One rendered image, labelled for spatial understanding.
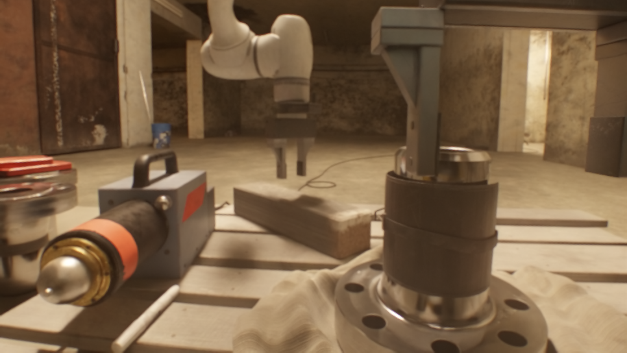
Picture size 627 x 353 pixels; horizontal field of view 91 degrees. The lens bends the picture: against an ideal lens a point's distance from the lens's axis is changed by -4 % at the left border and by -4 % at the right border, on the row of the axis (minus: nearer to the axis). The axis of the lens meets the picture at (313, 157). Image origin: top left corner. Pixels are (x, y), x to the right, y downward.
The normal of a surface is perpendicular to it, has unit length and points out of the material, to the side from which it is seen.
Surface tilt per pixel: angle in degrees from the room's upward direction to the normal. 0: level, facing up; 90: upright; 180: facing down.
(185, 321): 0
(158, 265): 90
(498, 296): 0
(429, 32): 90
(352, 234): 90
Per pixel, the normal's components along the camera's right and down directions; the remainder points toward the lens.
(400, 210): -0.85, 0.05
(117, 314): 0.01, -0.99
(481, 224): 0.33, 0.11
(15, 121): 1.00, 0.03
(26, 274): 0.78, 0.07
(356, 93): -0.10, 0.11
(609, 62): -1.00, -0.01
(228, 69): -0.18, 0.77
